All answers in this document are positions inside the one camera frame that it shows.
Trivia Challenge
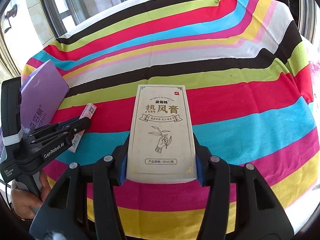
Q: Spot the striped colourful tablecloth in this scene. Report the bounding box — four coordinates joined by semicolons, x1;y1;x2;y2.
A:
21;0;320;240

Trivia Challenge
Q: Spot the beige herbal cream box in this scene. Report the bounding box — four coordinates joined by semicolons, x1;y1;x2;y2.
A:
126;85;197;184

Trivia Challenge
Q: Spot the small pink box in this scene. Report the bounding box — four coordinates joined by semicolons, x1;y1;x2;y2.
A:
68;103;97;153

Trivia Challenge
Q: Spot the person's left hand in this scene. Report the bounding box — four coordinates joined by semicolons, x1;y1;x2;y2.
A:
11;170;51;219

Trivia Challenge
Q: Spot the purple storage box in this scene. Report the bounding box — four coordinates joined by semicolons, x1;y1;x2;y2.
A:
0;59;70;156

